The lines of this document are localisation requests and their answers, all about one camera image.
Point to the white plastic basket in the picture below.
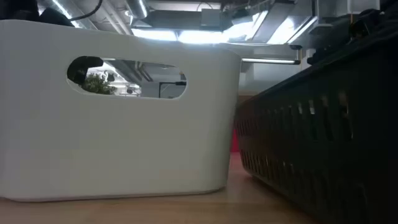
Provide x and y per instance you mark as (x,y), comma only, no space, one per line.
(124,149)

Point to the red perforated plastic basket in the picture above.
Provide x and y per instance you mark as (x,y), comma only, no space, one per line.
(234,141)

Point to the black perforated plastic basket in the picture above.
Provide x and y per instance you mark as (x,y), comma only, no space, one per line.
(326,140)

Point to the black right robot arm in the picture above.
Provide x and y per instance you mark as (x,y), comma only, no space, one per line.
(362,28)

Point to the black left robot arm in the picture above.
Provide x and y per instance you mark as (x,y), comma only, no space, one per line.
(18,9)

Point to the dark green potted plant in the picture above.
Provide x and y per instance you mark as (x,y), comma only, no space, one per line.
(98,85)

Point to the bright ceiling light strip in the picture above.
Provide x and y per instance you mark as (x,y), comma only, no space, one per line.
(186,36)

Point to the fluorescent light tube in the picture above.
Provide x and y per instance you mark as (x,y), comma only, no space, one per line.
(270,61)

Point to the silver ventilation duct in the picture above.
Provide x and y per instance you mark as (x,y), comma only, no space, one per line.
(136,7)
(62,9)

